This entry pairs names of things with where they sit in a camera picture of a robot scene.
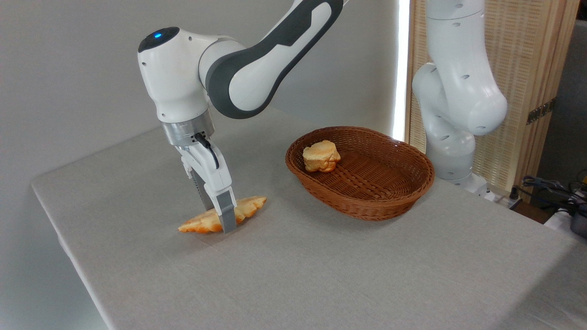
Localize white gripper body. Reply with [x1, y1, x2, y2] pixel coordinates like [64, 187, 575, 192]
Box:
[177, 137, 234, 196]

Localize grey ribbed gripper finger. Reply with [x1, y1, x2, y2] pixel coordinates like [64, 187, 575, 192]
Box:
[215, 189, 238, 233]
[183, 158, 215, 212]

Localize long golden bread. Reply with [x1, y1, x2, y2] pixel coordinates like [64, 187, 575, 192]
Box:
[178, 196, 267, 234]

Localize small round bread bun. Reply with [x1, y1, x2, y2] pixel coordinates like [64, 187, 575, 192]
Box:
[302, 140, 341, 173]

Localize brown oval wicker basket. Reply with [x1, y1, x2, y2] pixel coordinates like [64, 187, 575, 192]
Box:
[285, 126, 435, 221]

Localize grey tablecloth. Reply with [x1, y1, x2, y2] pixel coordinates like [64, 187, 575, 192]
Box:
[31, 97, 587, 330]

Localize white power strip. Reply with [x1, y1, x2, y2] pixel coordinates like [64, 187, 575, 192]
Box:
[495, 192, 523, 209]

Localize black screen hinge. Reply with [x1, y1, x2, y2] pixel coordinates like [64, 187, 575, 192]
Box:
[526, 99, 555, 125]

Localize bamboo folding screen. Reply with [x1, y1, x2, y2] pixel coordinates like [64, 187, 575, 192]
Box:
[405, 0, 581, 202]

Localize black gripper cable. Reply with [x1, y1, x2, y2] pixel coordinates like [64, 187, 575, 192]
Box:
[193, 132, 221, 169]

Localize black cable bundle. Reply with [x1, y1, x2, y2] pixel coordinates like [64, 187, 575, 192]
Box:
[509, 176, 587, 216]

